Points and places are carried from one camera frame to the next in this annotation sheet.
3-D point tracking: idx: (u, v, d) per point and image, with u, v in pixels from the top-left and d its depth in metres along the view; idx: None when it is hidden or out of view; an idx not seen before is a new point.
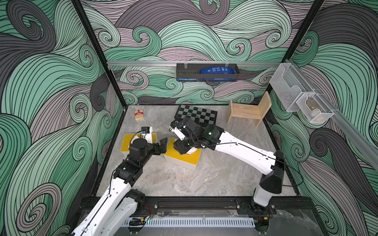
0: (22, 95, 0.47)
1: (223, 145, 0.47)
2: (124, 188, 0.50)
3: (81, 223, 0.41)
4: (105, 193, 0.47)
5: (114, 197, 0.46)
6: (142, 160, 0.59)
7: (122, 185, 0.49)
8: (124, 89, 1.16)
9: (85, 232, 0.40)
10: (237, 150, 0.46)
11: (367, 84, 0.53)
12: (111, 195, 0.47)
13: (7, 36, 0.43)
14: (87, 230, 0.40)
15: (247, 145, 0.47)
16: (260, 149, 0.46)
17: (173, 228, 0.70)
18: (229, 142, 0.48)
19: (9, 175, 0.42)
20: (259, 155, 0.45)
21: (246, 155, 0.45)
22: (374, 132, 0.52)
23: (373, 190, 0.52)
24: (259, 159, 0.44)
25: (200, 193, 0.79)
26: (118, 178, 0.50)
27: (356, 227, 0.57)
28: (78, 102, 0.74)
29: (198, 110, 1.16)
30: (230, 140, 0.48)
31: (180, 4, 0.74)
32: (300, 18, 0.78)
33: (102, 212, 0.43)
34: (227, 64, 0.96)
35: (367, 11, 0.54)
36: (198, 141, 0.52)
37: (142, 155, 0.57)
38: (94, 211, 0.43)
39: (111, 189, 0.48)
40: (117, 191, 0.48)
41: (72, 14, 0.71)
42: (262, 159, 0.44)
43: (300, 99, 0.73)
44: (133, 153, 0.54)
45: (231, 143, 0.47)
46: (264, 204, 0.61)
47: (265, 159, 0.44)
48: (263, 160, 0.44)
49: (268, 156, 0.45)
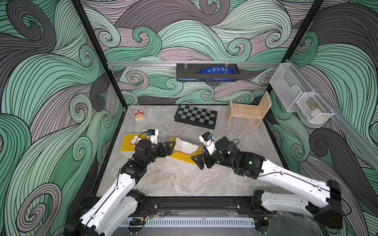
0: (22, 95, 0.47)
1: (266, 175, 0.47)
2: (130, 183, 0.53)
3: (90, 211, 0.43)
4: (113, 186, 0.50)
5: (121, 189, 0.49)
6: (147, 159, 0.63)
7: (128, 179, 0.52)
8: (124, 89, 1.16)
9: (93, 218, 0.41)
10: (283, 181, 0.45)
11: (367, 84, 0.53)
12: (118, 188, 0.49)
13: (7, 36, 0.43)
14: (95, 216, 0.42)
15: (294, 174, 0.46)
16: (309, 179, 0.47)
17: (173, 228, 0.70)
18: (273, 171, 0.47)
19: (9, 174, 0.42)
20: (309, 186, 0.43)
21: (294, 186, 0.44)
22: (374, 132, 0.52)
23: (373, 190, 0.52)
24: (310, 190, 0.42)
25: (200, 193, 0.79)
26: (125, 174, 0.54)
27: (356, 227, 0.57)
28: (78, 102, 0.74)
29: (198, 110, 1.16)
30: (272, 170, 0.47)
31: (180, 4, 0.74)
32: (300, 18, 0.78)
33: (110, 201, 0.46)
34: (227, 64, 0.96)
35: (367, 11, 0.54)
36: (237, 169, 0.51)
37: (147, 154, 0.61)
38: (102, 200, 0.45)
39: (118, 182, 0.51)
40: (124, 184, 0.51)
41: (72, 14, 0.71)
42: (312, 190, 0.42)
43: (300, 99, 0.73)
44: (138, 152, 0.58)
45: (274, 173, 0.46)
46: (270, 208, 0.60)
47: (317, 190, 0.42)
48: (314, 191, 0.42)
49: (321, 187, 0.42)
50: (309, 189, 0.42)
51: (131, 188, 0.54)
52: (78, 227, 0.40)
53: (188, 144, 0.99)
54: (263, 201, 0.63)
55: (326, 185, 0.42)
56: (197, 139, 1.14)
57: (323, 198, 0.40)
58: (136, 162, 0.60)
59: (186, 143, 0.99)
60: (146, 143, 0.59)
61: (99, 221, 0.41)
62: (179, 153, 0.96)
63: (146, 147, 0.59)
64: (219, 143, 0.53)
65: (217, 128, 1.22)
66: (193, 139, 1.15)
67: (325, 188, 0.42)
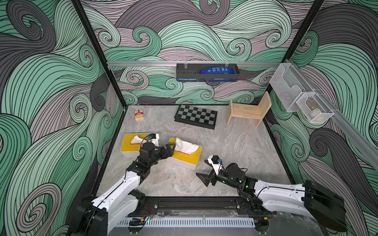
0: (22, 96, 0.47)
1: (259, 193, 0.58)
2: (137, 179, 0.57)
3: (99, 197, 0.45)
4: (120, 179, 0.54)
5: (128, 183, 0.53)
6: (150, 161, 0.67)
7: (135, 175, 0.57)
8: (124, 89, 1.16)
9: (104, 202, 0.44)
10: (270, 193, 0.54)
11: (367, 84, 0.53)
12: (126, 181, 0.53)
13: (7, 36, 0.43)
14: (105, 201, 0.44)
15: (277, 186, 0.54)
16: (289, 186, 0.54)
17: (173, 228, 0.70)
18: (262, 188, 0.58)
19: (9, 174, 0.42)
20: (289, 191, 0.50)
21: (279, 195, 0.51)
22: (374, 132, 0.52)
23: (373, 190, 0.52)
24: (290, 194, 0.49)
25: (200, 193, 0.79)
26: (132, 171, 0.58)
27: (356, 228, 0.57)
28: (78, 102, 0.74)
29: (198, 110, 1.16)
30: (262, 187, 0.58)
31: (180, 4, 0.74)
32: (300, 18, 0.78)
33: (118, 192, 0.48)
34: (227, 64, 0.96)
35: (366, 11, 0.54)
36: (241, 192, 0.62)
37: (150, 156, 0.66)
38: (111, 190, 0.48)
39: (126, 177, 0.55)
40: (131, 179, 0.55)
41: (72, 13, 0.71)
42: (292, 193, 0.49)
43: (300, 99, 0.73)
44: (142, 154, 0.63)
45: (263, 188, 0.57)
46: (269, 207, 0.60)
47: (295, 192, 0.48)
48: (293, 194, 0.48)
49: (298, 189, 0.48)
50: (289, 193, 0.49)
51: (135, 186, 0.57)
52: (87, 212, 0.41)
53: (189, 144, 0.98)
54: (263, 201, 0.63)
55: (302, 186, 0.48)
56: (197, 139, 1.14)
57: (300, 198, 0.46)
58: (140, 164, 0.64)
59: (186, 143, 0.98)
60: (150, 146, 0.64)
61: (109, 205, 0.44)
62: (179, 153, 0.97)
63: (150, 149, 0.64)
64: (232, 170, 0.62)
65: (217, 128, 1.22)
66: (193, 139, 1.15)
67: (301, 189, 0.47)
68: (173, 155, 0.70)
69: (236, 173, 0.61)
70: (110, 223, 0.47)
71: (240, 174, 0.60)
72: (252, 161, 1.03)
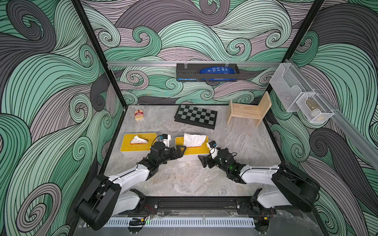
0: (22, 96, 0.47)
1: (243, 174, 0.61)
2: (145, 171, 0.59)
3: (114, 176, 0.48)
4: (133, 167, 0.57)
5: (139, 171, 0.57)
6: (159, 160, 0.70)
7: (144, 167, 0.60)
8: (124, 89, 1.16)
9: (118, 179, 0.48)
10: (252, 173, 0.58)
11: (367, 84, 0.53)
12: (136, 170, 0.56)
13: (7, 36, 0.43)
14: (119, 179, 0.48)
15: (257, 167, 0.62)
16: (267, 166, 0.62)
17: (173, 228, 0.70)
18: (247, 169, 0.62)
19: (9, 175, 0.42)
20: (265, 170, 0.54)
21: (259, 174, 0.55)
22: (374, 132, 0.52)
23: (373, 190, 0.52)
24: (266, 173, 0.52)
25: (200, 193, 0.79)
26: (141, 165, 0.61)
27: (356, 228, 0.57)
28: (78, 102, 0.74)
29: (198, 110, 1.16)
30: (245, 168, 0.63)
31: (180, 4, 0.74)
32: (300, 18, 0.78)
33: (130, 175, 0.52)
34: (227, 64, 0.96)
35: (367, 11, 0.54)
36: (229, 174, 0.68)
37: (159, 156, 0.68)
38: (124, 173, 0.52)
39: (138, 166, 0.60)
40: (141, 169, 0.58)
41: (73, 14, 0.71)
42: (267, 171, 0.52)
43: (300, 99, 0.73)
44: (152, 153, 0.66)
45: (247, 170, 0.61)
46: (267, 204, 0.60)
47: (270, 171, 0.51)
48: (268, 172, 0.51)
49: (272, 168, 0.52)
50: (265, 172, 0.53)
51: (142, 178, 0.60)
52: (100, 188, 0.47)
53: (197, 136, 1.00)
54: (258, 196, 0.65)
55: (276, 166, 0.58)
56: None
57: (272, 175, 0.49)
58: (149, 162, 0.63)
59: (195, 137, 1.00)
60: (161, 145, 0.66)
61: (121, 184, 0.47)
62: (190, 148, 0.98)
63: (160, 148, 0.66)
64: (221, 152, 0.70)
65: (217, 128, 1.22)
66: None
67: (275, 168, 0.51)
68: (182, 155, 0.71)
69: (223, 155, 0.68)
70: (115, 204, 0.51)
71: (227, 155, 0.67)
72: (252, 161, 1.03)
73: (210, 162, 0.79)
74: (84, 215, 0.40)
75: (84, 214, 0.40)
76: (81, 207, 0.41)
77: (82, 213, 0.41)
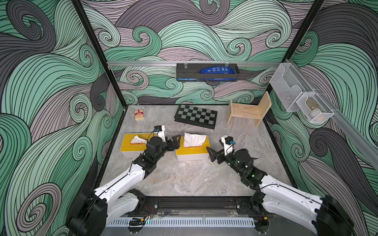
0: (22, 96, 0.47)
1: (265, 186, 0.55)
2: (141, 173, 0.56)
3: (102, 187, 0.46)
4: (125, 171, 0.53)
5: (132, 176, 0.53)
6: (156, 156, 0.65)
7: (140, 169, 0.56)
8: (124, 89, 1.16)
9: (106, 192, 0.44)
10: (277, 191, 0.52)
11: (367, 84, 0.53)
12: (130, 174, 0.53)
13: (7, 36, 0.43)
14: (107, 191, 0.44)
15: (289, 188, 0.52)
16: (304, 192, 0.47)
17: (173, 228, 0.70)
18: (271, 183, 0.55)
19: (8, 175, 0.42)
20: (302, 198, 0.47)
21: (288, 196, 0.49)
22: (374, 132, 0.52)
23: (373, 190, 0.52)
24: (301, 201, 0.47)
25: (200, 193, 0.79)
26: (137, 165, 0.57)
27: (356, 228, 0.57)
28: (78, 102, 0.74)
29: (198, 110, 1.16)
30: (270, 182, 0.56)
31: (180, 4, 0.74)
32: (300, 18, 0.78)
33: (121, 184, 0.48)
34: (227, 64, 0.96)
35: (367, 11, 0.54)
36: (243, 179, 0.61)
37: (156, 152, 0.63)
38: (114, 181, 0.49)
39: (130, 170, 0.54)
40: (136, 173, 0.54)
41: (72, 14, 0.71)
42: (305, 201, 0.46)
43: (300, 99, 0.73)
44: (148, 149, 0.60)
45: (271, 184, 0.55)
46: (269, 209, 0.61)
47: (308, 202, 0.46)
48: (306, 203, 0.46)
49: (313, 199, 0.46)
50: (301, 200, 0.47)
51: (139, 180, 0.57)
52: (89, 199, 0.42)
53: (197, 136, 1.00)
54: (265, 200, 0.63)
55: (320, 198, 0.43)
56: None
57: (312, 209, 0.44)
58: (146, 159, 0.63)
59: (195, 136, 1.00)
60: (157, 141, 0.61)
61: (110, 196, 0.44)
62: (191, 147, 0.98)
63: (157, 144, 0.61)
64: (241, 154, 0.60)
65: (217, 128, 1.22)
66: None
67: (319, 201, 0.45)
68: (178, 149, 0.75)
69: (243, 158, 0.59)
70: (109, 215, 0.48)
71: (248, 160, 0.58)
72: None
73: (220, 157, 0.69)
74: (75, 230, 0.40)
75: (76, 229, 0.40)
76: (72, 221, 0.41)
77: (73, 228, 0.40)
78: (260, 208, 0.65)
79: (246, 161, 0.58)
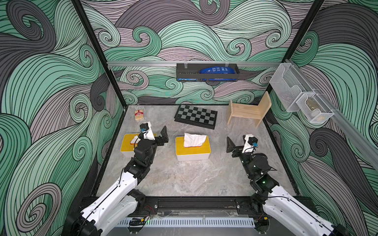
0: (22, 96, 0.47)
1: (273, 196, 0.55)
2: (132, 182, 0.53)
3: (90, 206, 0.43)
4: (115, 183, 0.51)
5: (122, 187, 0.50)
6: (147, 161, 0.63)
7: (131, 178, 0.53)
8: (124, 89, 1.16)
9: (93, 213, 0.42)
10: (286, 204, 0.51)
11: (367, 84, 0.54)
12: (120, 186, 0.50)
13: (7, 36, 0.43)
14: (95, 212, 0.42)
15: (300, 205, 0.50)
16: (315, 214, 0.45)
17: (173, 228, 0.70)
18: (281, 195, 0.54)
19: (8, 175, 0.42)
20: (312, 219, 0.46)
21: (297, 213, 0.48)
22: (374, 132, 0.52)
23: (373, 190, 0.52)
24: (310, 222, 0.46)
25: (200, 193, 0.79)
26: (128, 172, 0.55)
27: (356, 228, 0.57)
28: (78, 102, 0.74)
29: (198, 110, 1.16)
30: (281, 193, 0.55)
31: (180, 4, 0.74)
32: (300, 18, 0.78)
33: (110, 199, 0.46)
34: (227, 64, 0.96)
35: (367, 11, 0.54)
36: (253, 183, 0.61)
37: (147, 156, 0.59)
38: (104, 196, 0.46)
39: (121, 181, 0.51)
40: (126, 183, 0.51)
41: (72, 14, 0.71)
42: (314, 223, 0.45)
43: (300, 99, 0.73)
44: (137, 155, 0.54)
45: (283, 196, 0.54)
46: (268, 212, 0.61)
47: (318, 225, 0.45)
48: (314, 225, 0.45)
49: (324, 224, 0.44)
50: (310, 221, 0.46)
51: (132, 188, 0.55)
52: (78, 220, 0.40)
53: (197, 136, 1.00)
54: (266, 203, 0.63)
55: (331, 225, 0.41)
56: None
57: (320, 233, 0.43)
58: (138, 164, 0.59)
59: (195, 136, 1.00)
60: (146, 146, 0.55)
61: (98, 217, 0.42)
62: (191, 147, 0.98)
63: (146, 149, 0.56)
64: (260, 160, 0.58)
65: (217, 128, 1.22)
66: None
67: (330, 228, 0.43)
68: (177, 150, 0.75)
69: (260, 164, 0.57)
70: (104, 229, 0.47)
71: (266, 168, 0.56)
72: None
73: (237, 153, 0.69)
74: None
75: None
76: None
77: None
78: (259, 206, 0.66)
79: (263, 167, 0.56)
